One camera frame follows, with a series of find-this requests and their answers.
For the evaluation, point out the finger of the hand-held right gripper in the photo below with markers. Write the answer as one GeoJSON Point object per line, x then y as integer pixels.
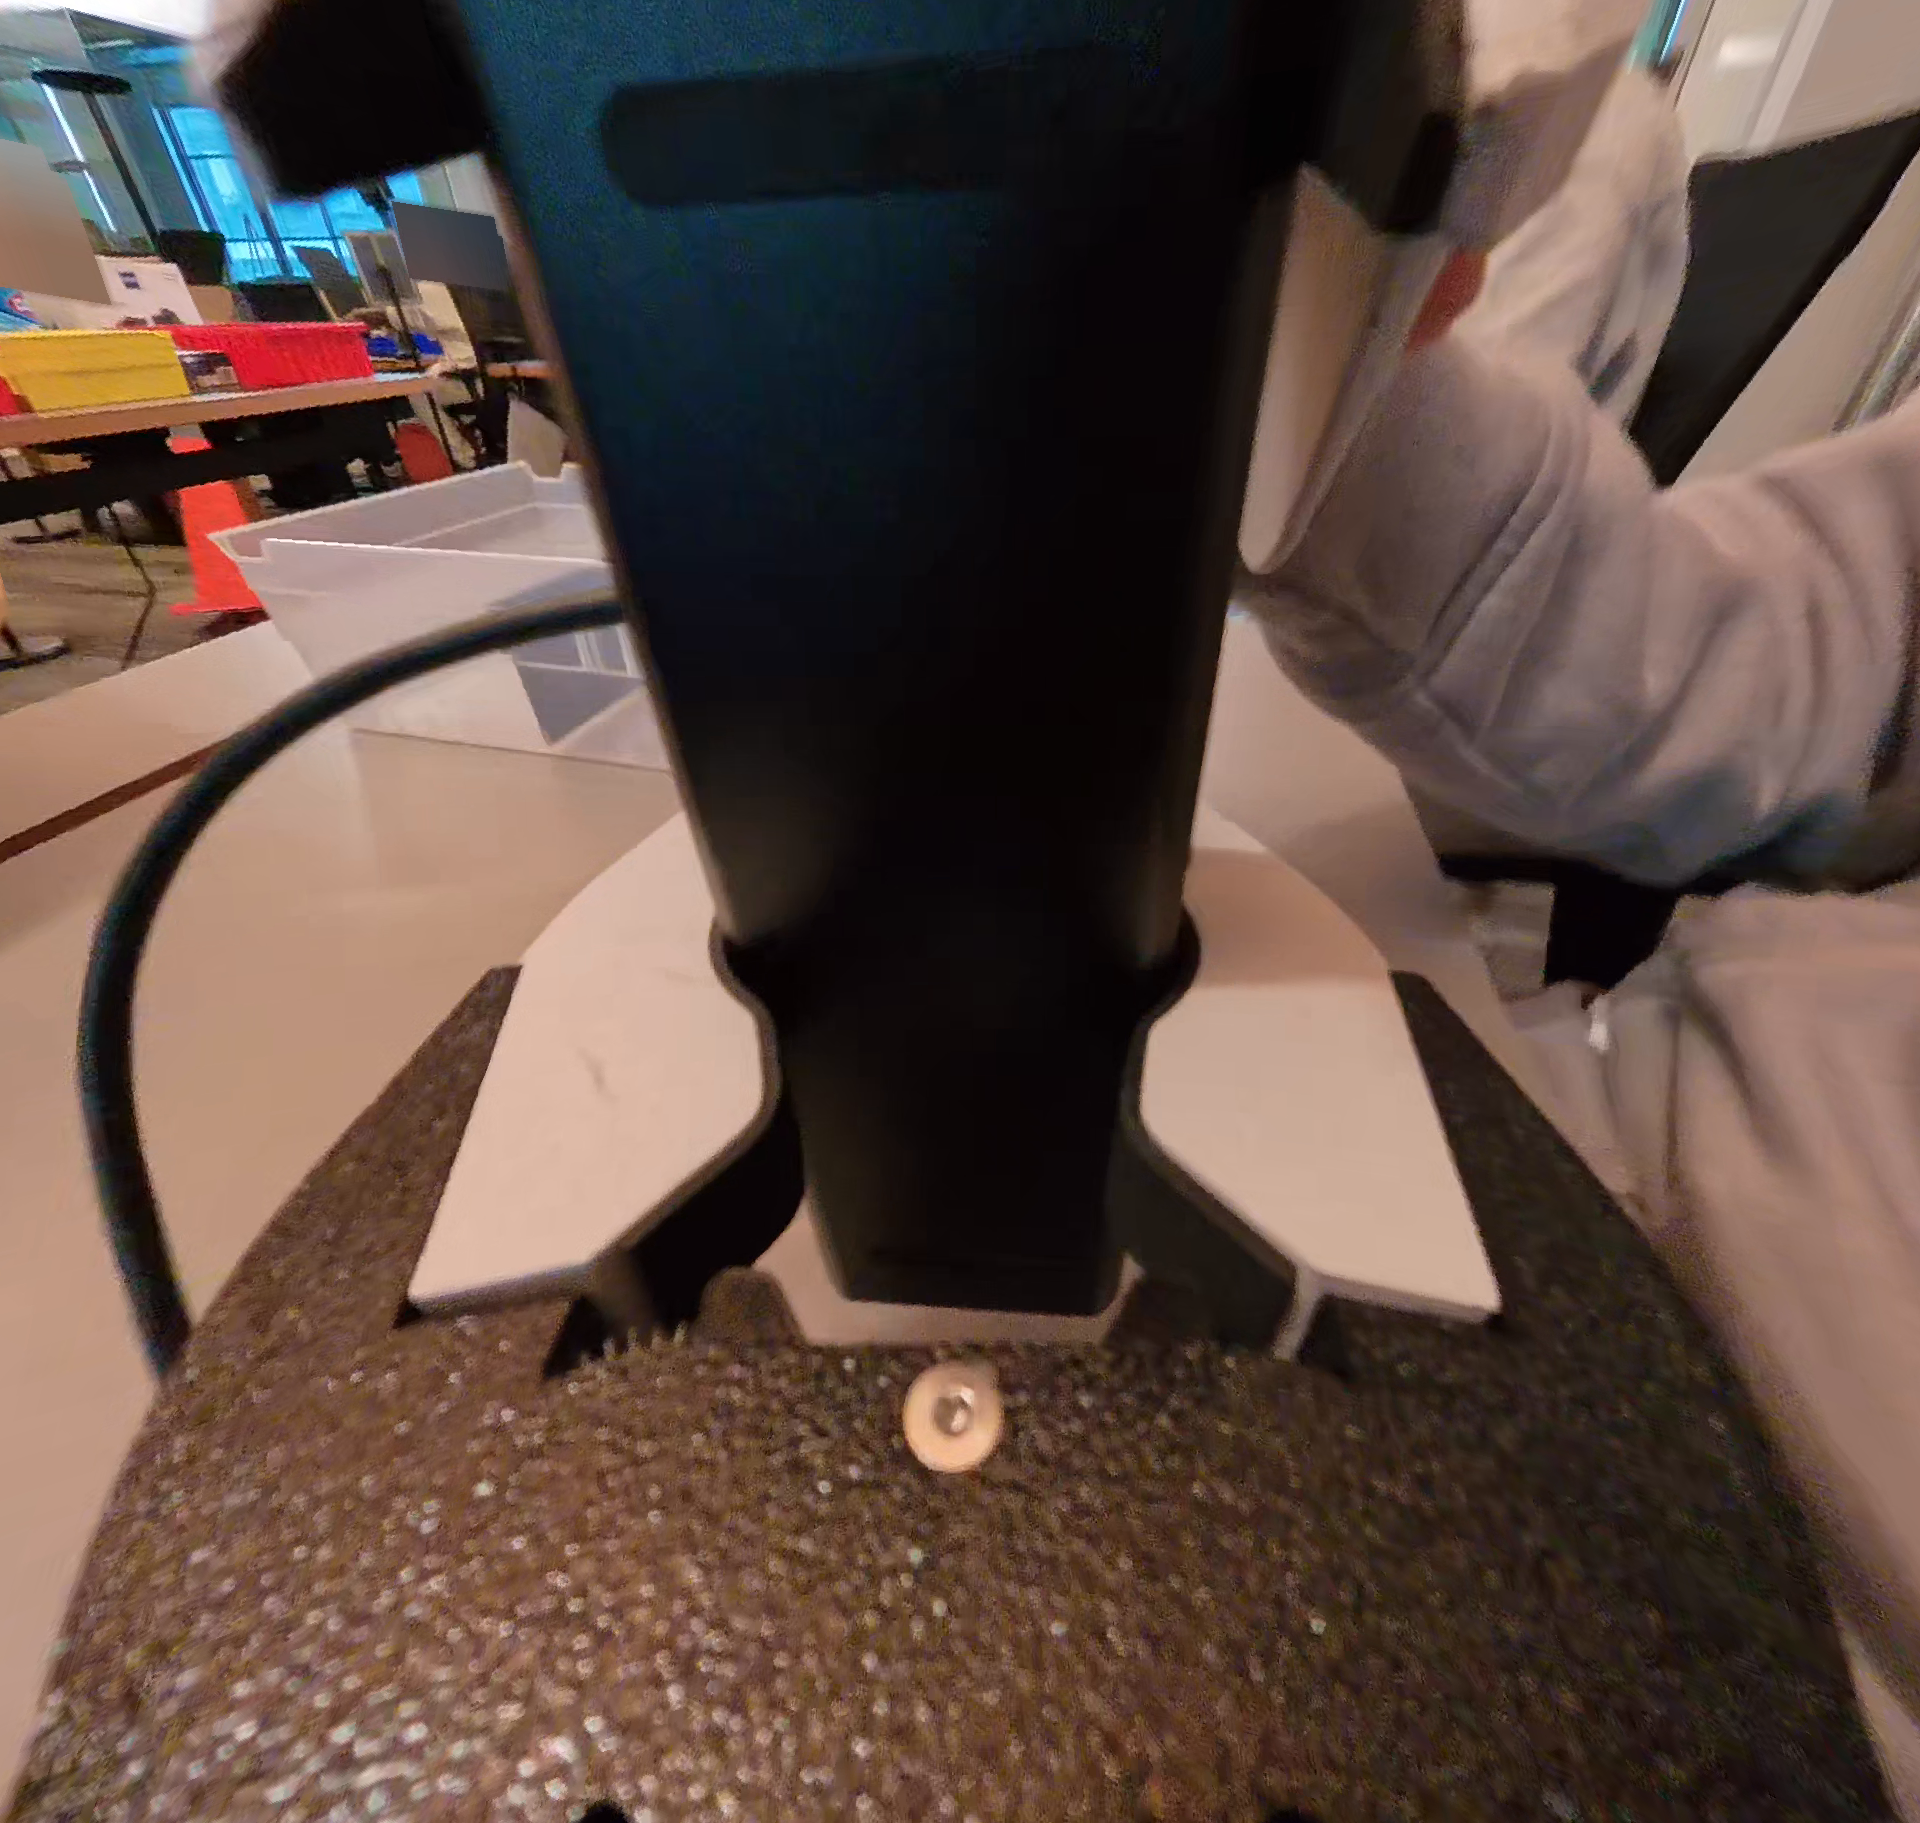
{"type": "Point", "coordinates": [361, 68]}

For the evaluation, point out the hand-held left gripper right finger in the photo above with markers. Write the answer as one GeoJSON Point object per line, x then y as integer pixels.
{"type": "Point", "coordinates": [1305, 1103]}

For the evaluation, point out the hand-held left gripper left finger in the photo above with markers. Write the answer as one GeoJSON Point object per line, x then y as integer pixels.
{"type": "Point", "coordinates": [601, 1103]}

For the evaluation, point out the clear plastic storage bin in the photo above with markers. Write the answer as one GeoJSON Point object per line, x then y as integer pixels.
{"type": "Point", "coordinates": [390, 586]}

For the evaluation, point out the person's right forearm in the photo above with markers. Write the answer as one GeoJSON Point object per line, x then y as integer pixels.
{"type": "Point", "coordinates": [1576, 624]}

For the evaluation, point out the person's right hand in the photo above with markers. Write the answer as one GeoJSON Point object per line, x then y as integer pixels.
{"type": "Point", "coordinates": [1449, 300]}

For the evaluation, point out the dark computer monitor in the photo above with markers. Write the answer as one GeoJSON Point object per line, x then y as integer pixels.
{"type": "Point", "coordinates": [446, 245]}

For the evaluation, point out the yellow plastic bin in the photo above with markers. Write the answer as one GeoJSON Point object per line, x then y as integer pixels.
{"type": "Point", "coordinates": [91, 369]}

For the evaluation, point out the black chair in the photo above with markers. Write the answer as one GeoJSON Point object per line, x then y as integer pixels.
{"type": "Point", "coordinates": [1770, 278]}

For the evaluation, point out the person's torso in pale clothing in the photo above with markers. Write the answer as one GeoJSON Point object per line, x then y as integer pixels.
{"type": "Point", "coordinates": [1770, 1178]}

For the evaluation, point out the orange traffic cone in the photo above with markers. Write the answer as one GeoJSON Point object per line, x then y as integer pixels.
{"type": "Point", "coordinates": [215, 548]}

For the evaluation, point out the wooden table with black frame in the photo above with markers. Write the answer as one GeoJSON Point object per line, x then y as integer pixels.
{"type": "Point", "coordinates": [225, 406]}

